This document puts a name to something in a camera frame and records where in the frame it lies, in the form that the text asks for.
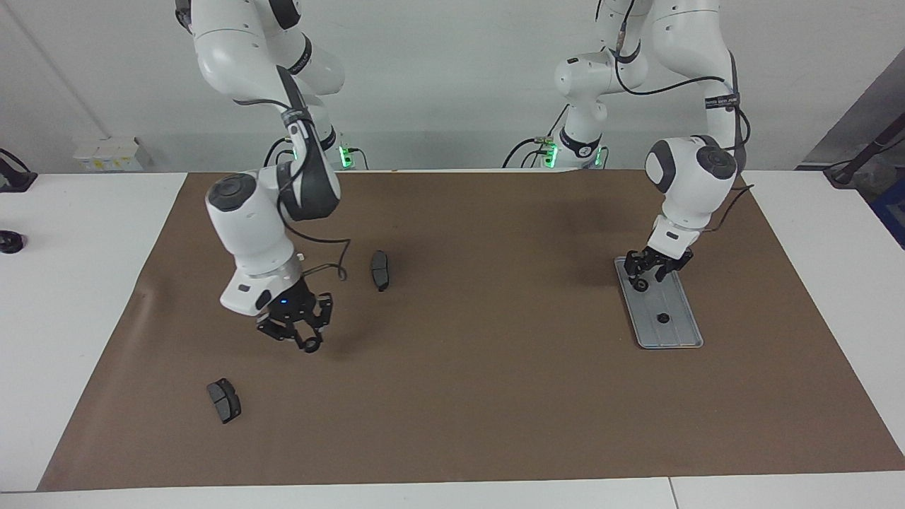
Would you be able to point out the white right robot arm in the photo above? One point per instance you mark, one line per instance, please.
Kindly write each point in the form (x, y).
(247, 226)

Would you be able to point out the brown table mat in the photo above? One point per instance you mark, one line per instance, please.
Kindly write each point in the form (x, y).
(459, 396)

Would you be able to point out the black gear yellowish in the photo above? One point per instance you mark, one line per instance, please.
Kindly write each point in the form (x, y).
(311, 344)

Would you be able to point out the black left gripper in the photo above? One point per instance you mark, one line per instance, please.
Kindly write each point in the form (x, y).
(664, 260)

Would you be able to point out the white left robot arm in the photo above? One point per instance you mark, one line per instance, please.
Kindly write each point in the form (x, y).
(689, 191)

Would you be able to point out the stacked grey brake pads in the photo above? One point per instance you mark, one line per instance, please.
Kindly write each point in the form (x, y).
(225, 401)

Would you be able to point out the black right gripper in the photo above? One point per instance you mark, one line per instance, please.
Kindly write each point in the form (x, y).
(290, 311)

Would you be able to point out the silver ribbed metal tray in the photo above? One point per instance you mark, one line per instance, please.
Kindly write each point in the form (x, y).
(672, 332)

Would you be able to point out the single grey brake pad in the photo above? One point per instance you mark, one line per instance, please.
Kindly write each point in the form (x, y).
(380, 270)

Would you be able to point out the black round knob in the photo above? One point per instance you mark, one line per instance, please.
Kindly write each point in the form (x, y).
(10, 242)

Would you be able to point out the blue crate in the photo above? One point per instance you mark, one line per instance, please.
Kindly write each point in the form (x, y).
(892, 215)

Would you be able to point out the white box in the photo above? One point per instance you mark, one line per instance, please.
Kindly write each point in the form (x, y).
(106, 154)

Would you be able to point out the black stand pole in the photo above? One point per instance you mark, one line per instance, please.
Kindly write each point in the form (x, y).
(859, 159)

